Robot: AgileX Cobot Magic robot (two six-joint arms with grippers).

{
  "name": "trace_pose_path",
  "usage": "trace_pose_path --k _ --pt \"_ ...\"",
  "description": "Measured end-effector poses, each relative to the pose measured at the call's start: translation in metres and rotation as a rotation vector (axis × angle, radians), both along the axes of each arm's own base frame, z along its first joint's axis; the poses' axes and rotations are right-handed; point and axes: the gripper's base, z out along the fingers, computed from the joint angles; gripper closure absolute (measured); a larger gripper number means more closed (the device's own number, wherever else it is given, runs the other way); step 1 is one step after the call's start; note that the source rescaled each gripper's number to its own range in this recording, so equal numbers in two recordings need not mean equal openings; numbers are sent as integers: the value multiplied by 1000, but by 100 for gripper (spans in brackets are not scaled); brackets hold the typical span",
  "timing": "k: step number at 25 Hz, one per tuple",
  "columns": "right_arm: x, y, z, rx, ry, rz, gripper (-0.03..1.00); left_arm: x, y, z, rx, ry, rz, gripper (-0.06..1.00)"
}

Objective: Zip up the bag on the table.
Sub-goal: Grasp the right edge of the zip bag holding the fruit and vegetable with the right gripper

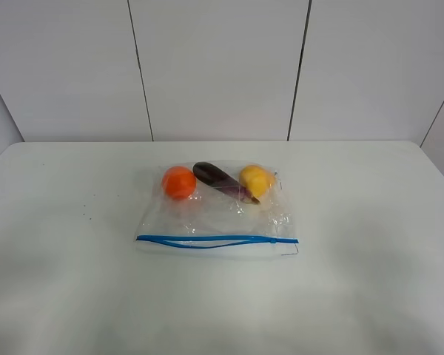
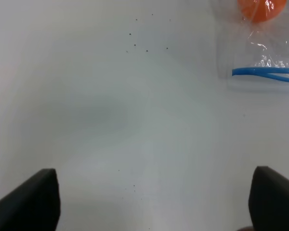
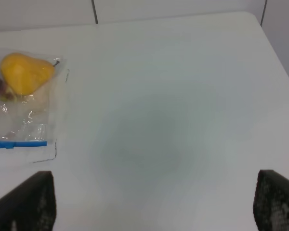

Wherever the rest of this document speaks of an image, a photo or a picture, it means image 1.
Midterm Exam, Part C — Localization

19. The orange fruit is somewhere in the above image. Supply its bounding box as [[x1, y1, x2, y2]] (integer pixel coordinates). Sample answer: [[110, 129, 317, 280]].
[[161, 166, 197, 200]]

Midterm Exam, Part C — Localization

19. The dark purple eggplant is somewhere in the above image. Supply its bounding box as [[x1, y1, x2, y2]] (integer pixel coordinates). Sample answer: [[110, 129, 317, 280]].
[[192, 162, 260, 205]]

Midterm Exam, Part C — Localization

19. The yellow pear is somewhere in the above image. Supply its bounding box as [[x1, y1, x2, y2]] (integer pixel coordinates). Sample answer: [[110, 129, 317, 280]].
[[239, 165, 276, 199]]

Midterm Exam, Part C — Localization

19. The clear zip bag blue zipper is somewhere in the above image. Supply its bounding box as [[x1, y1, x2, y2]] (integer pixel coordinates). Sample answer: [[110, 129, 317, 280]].
[[135, 160, 300, 260]]

